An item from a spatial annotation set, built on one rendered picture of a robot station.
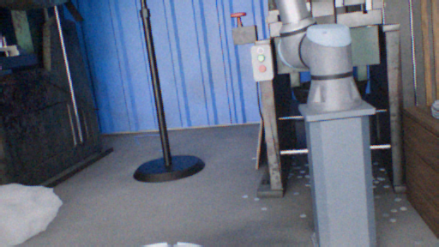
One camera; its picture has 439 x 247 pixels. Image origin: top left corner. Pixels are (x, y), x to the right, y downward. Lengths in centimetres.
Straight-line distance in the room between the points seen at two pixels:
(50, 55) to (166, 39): 97
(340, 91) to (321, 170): 23
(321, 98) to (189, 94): 218
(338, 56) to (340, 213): 44
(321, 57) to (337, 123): 19
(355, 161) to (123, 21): 252
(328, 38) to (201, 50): 210
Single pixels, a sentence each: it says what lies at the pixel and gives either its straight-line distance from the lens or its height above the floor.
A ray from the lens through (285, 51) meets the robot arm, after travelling 144.
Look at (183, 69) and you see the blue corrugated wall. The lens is 340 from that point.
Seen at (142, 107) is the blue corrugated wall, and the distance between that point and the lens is 356.
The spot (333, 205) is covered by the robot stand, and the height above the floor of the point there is 18.
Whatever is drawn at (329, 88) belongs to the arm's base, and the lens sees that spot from 130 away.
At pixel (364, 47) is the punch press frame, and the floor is 57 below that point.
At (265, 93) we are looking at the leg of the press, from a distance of 185.
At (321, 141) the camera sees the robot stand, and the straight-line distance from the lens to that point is 130.
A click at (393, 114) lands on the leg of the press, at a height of 31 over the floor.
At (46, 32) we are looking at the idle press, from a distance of 284.
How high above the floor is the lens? 71
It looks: 12 degrees down
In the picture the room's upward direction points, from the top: 7 degrees counter-clockwise
